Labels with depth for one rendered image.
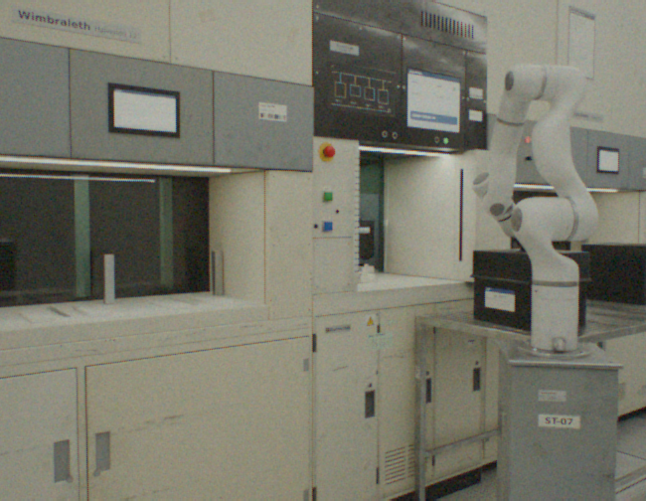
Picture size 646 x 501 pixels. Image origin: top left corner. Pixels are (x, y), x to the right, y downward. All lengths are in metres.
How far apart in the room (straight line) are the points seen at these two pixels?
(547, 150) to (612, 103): 1.75
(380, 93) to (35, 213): 1.23
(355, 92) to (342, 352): 0.90
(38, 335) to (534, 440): 1.30
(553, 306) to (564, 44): 1.71
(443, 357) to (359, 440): 0.50
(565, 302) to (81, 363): 1.30
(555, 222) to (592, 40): 1.80
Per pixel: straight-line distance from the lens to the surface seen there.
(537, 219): 1.70
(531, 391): 1.70
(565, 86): 1.86
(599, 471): 1.80
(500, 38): 2.83
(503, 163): 2.04
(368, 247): 2.86
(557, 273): 1.74
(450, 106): 2.51
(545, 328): 1.76
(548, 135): 1.79
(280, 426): 2.08
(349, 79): 2.18
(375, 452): 2.37
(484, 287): 2.25
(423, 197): 2.72
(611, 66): 3.53
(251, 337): 1.95
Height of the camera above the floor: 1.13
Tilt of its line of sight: 3 degrees down
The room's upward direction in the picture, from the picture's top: straight up
